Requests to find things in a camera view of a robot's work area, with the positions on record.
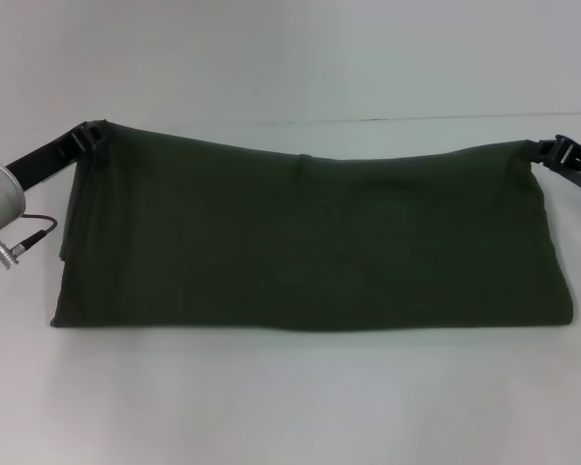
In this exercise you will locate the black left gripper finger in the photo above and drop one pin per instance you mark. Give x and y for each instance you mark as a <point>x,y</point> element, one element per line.
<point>97,133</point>

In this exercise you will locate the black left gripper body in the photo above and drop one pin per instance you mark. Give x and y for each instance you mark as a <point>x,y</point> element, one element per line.
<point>48,152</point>

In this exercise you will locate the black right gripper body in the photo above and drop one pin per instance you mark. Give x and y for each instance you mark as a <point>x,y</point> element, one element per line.
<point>578,162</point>

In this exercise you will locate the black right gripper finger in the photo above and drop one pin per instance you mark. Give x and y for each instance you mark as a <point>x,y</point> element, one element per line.
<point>540,150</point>

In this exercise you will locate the dark green printed t-shirt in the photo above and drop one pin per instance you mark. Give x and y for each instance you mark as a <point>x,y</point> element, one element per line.
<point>319,242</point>

